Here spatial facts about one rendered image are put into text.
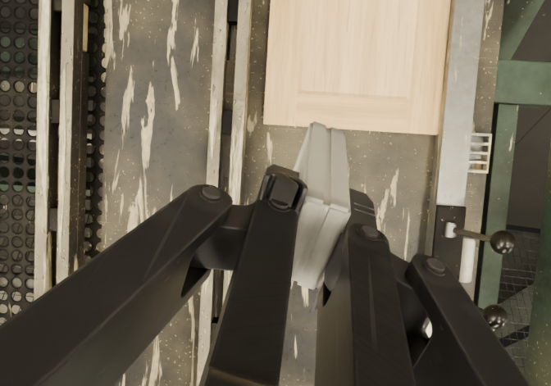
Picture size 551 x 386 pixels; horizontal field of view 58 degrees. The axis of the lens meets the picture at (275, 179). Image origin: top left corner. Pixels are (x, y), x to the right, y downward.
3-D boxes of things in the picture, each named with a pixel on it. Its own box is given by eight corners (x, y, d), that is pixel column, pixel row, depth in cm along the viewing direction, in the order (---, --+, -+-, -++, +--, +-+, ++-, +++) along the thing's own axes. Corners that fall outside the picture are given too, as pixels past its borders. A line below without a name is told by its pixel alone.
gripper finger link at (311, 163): (293, 285, 15) (270, 278, 15) (304, 187, 22) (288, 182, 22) (327, 204, 14) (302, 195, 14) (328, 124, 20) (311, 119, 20)
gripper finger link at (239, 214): (272, 294, 13) (166, 261, 13) (288, 207, 18) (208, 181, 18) (290, 250, 13) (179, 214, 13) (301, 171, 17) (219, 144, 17)
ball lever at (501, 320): (447, 282, 89) (514, 307, 78) (444, 302, 90) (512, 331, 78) (432, 284, 88) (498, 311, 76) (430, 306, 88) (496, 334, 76)
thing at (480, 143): (485, 133, 90) (492, 133, 87) (481, 172, 91) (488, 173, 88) (463, 132, 90) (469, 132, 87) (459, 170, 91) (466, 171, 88)
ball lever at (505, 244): (453, 216, 88) (522, 232, 77) (451, 238, 89) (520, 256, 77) (438, 217, 86) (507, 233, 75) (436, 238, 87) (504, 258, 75)
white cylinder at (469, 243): (467, 279, 92) (471, 236, 92) (474, 283, 90) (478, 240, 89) (452, 278, 92) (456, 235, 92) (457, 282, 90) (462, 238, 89)
